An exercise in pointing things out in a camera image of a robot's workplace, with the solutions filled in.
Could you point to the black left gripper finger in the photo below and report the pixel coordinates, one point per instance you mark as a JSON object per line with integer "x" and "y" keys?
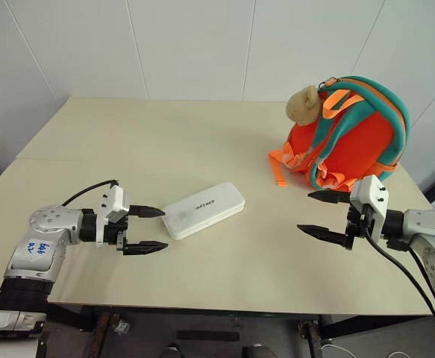
{"x": 146, "y": 247}
{"x": 148, "y": 211}

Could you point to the white hard pencil case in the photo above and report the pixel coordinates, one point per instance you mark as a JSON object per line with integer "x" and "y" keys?
{"x": 204, "y": 209}

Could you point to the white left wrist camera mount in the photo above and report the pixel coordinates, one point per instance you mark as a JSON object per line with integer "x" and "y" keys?
{"x": 113, "y": 203}

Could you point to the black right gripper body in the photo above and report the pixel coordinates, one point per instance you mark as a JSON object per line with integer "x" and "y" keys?
{"x": 357, "y": 225}

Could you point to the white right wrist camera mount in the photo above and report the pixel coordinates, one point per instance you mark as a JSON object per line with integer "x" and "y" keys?
{"x": 374, "y": 194}

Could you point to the white label with blue writing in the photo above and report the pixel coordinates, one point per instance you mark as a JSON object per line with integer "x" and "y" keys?
{"x": 38, "y": 247}

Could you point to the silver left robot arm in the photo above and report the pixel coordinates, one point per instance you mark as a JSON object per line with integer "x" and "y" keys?
{"x": 45, "y": 223}

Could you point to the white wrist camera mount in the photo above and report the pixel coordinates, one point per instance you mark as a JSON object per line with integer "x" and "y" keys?
{"x": 113, "y": 203}
{"x": 374, "y": 194}

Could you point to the orange and teal backpack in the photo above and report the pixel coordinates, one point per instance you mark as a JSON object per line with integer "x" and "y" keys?
{"x": 359, "y": 138}

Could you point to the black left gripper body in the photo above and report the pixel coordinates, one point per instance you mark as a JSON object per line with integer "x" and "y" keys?
{"x": 113, "y": 232}

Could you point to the dark rounded shape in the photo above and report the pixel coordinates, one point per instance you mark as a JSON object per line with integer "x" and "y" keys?
{"x": 173, "y": 352}

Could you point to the beige plush bear toy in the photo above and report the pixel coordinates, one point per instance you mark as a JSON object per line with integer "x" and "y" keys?
{"x": 303, "y": 106}

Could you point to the black metal table frame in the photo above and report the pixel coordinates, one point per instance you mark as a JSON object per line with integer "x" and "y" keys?
{"x": 71, "y": 317}

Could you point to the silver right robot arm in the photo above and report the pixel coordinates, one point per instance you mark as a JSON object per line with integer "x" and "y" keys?
{"x": 426, "y": 223}

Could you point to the clear plastic clip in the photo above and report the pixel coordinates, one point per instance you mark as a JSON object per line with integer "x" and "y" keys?
{"x": 121, "y": 327}

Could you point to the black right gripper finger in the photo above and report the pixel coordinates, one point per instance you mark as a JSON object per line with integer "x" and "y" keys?
{"x": 329, "y": 196}
{"x": 321, "y": 233}

